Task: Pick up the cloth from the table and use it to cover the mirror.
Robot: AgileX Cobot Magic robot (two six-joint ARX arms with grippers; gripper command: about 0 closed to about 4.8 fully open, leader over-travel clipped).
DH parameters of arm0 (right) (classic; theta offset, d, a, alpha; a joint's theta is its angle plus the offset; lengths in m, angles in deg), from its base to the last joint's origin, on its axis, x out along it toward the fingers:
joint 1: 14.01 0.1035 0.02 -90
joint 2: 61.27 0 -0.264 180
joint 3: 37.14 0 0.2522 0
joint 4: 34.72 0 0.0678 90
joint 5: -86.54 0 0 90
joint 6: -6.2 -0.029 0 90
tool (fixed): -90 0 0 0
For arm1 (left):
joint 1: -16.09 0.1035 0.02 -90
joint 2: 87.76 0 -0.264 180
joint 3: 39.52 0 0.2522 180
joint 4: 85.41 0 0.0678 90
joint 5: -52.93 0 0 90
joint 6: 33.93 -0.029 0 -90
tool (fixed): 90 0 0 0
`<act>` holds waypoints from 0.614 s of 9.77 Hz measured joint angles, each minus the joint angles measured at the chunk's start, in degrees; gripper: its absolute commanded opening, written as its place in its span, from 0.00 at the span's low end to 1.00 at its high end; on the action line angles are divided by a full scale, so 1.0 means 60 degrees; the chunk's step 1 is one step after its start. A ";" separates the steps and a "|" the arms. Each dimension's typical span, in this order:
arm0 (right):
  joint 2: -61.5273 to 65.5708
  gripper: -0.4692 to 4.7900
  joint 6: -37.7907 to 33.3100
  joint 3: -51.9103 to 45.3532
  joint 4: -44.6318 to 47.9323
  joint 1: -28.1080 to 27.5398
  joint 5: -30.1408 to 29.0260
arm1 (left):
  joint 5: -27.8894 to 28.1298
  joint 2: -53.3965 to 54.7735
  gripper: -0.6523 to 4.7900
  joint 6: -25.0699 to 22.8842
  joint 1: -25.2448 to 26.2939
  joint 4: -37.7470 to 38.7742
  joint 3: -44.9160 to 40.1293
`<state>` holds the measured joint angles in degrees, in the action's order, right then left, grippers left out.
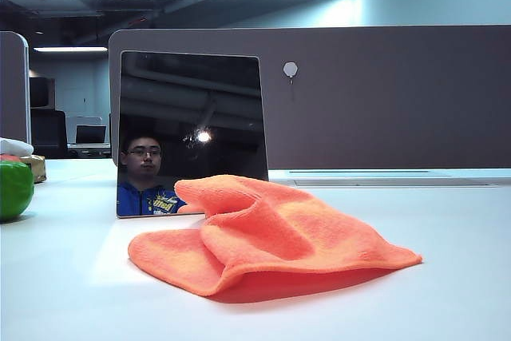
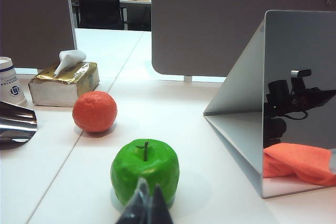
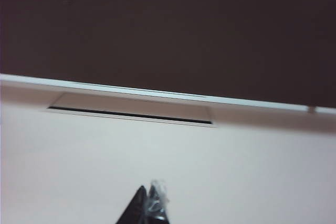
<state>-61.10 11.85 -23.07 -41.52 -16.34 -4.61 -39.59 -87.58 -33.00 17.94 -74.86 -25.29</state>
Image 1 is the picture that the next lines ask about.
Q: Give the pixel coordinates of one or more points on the orange microfiber cloth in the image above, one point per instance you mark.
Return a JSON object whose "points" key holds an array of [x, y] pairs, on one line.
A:
{"points": [[279, 237]]}

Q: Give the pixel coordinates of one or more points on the black office chair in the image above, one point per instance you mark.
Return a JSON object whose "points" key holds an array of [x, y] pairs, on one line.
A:
{"points": [[48, 133]]}

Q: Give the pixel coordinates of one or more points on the small brown and white items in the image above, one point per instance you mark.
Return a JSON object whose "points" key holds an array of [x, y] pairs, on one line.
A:
{"points": [[38, 169]]}

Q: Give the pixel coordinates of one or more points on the round grey adhesive hook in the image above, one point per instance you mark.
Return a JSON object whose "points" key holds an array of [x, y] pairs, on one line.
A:
{"points": [[290, 69]]}

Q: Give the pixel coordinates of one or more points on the dark background cabinet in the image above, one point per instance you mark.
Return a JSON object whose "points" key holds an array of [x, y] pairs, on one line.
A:
{"points": [[42, 92]]}

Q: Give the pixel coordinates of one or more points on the small red-orange object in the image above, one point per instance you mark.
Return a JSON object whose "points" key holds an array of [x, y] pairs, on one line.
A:
{"points": [[9, 157]]}

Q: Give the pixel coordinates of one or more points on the square tabletop mirror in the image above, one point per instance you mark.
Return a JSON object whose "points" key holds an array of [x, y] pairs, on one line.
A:
{"points": [[191, 89]]}

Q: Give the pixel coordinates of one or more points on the background laptop screen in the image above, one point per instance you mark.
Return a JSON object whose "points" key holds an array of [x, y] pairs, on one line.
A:
{"points": [[91, 134]]}

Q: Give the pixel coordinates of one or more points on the green round toy fruit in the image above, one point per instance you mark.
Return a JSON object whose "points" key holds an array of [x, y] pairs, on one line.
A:
{"points": [[14, 193]]}

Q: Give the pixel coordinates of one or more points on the short ceiling light strip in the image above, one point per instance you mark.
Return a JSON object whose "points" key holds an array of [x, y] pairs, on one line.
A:
{"points": [[70, 49]]}

